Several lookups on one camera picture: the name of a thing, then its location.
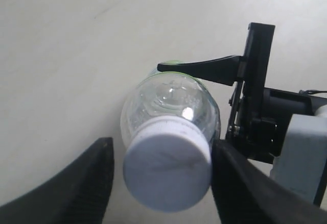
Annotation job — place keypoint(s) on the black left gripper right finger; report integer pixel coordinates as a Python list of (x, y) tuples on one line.
[(243, 194)]

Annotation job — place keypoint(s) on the clear plastic drink bottle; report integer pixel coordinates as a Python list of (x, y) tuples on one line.
[(170, 93)]

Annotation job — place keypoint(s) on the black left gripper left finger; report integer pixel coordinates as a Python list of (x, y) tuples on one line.
[(78, 194)]

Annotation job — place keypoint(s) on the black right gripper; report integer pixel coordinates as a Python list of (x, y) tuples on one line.
[(259, 116)]

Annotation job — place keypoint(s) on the white bottle cap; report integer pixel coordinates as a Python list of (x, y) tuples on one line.
[(167, 166)]

